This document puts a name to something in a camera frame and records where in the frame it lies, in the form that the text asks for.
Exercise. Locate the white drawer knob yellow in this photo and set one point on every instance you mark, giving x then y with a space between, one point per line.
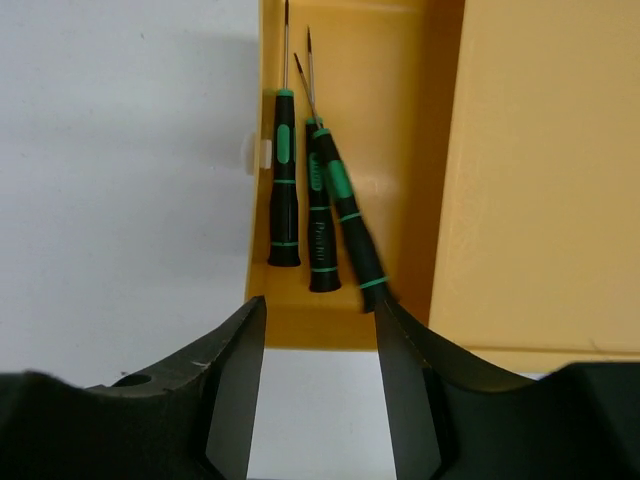
255 153

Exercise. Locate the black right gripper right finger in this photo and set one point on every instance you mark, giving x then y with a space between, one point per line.
453 415

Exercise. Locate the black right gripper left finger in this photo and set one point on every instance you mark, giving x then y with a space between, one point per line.
188 416

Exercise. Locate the yellow top drawer box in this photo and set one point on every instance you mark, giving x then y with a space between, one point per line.
493 147

